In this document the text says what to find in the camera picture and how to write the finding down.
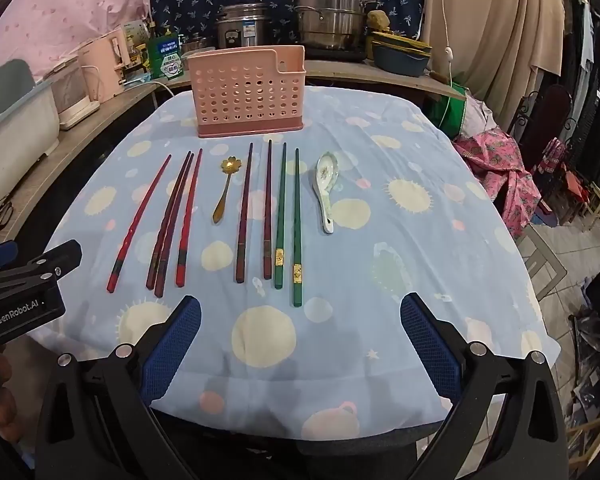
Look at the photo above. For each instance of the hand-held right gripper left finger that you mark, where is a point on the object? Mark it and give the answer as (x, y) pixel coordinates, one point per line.
(172, 345)

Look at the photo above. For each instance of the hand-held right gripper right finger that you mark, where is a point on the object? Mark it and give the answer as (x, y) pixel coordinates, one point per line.
(430, 345)

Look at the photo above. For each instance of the dark red twisted chopstick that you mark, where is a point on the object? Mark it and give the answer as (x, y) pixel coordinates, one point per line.
(268, 210)
(245, 211)

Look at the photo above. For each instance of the pink perforated utensil basket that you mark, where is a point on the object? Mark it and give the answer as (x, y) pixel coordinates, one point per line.
(245, 95)

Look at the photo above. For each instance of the dark brown chopstick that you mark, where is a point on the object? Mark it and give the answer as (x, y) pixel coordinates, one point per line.
(170, 219)
(160, 285)

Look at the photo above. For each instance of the blue printed tablecloth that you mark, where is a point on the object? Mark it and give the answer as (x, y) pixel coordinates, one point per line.
(380, 240)

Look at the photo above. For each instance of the white storage bin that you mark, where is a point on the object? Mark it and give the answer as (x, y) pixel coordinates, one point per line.
(15, 115)

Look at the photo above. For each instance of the gold flower spoon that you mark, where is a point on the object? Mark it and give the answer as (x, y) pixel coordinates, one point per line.
(222, 200)

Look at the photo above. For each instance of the green chopstick gold band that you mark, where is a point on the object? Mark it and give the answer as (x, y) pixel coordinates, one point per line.
(297, 225)
(281, 215)

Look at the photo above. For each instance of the white kitchen appliance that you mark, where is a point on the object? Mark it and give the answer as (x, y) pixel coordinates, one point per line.
(72, 95)

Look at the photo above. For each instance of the pink patterned cloth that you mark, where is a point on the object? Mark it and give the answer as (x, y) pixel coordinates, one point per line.
(495, 170)

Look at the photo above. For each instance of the white ceramic floral spoon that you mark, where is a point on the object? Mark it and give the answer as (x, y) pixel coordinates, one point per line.
(326, 170)

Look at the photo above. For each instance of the pink kitchen appliance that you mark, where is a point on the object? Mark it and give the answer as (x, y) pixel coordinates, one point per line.
(102, 65)

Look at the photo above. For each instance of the small wooden stool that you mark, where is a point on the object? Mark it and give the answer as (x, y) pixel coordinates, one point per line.
(597, 205)

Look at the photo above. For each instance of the green bag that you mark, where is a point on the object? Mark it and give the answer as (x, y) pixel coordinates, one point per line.
(445, 110)

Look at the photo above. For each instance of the green printed box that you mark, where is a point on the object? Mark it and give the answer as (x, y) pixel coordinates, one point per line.
(165, 60)

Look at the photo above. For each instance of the pink floral curtain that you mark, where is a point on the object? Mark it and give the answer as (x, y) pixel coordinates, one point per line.
(55, 5)

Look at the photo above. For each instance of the dark metal chair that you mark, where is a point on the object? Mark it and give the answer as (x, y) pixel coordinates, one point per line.
(550, 110)

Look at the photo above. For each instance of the glass food container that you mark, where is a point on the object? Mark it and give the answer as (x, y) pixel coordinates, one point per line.
(197, 46)

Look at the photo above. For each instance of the blue baking dish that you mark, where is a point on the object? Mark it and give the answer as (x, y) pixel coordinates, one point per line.
(400, 62)

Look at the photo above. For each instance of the yellow rimmed dish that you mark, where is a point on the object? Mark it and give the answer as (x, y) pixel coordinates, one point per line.
(402, 39)

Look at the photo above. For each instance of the hanging clothes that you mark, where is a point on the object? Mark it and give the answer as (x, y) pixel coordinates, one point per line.
(595, 85)

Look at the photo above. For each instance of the silver rice cooker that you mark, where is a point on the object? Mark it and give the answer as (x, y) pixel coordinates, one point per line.
(242, 27)

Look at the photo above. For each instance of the beige curtain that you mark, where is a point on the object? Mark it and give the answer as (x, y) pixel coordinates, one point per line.
(495, 35)

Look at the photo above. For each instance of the brown lumpy root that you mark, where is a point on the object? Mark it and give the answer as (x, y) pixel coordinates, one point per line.
(379, 19)

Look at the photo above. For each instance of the steel steamer pot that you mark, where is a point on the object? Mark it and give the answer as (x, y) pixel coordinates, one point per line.
(330, 15)

